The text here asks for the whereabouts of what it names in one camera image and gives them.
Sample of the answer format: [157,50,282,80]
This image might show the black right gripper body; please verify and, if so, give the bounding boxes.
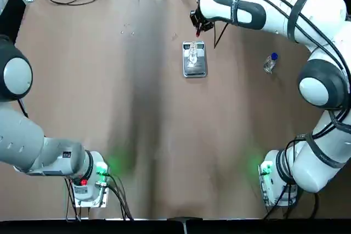
[189,9,214,26]

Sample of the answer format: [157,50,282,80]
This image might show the silver electronic balance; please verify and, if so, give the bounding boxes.
[182,40,208,78]

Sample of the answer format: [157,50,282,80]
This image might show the clear dropper bottle blue cap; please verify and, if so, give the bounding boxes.
[262,52,279,75]

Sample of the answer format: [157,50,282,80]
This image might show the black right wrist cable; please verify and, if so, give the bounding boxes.
[213,20,229,50]

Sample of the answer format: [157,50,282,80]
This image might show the black arm base cable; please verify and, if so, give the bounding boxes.
[259,179,281,220]
[105,172,135,221]
[282,187,320,220]
[65,176,82,222]

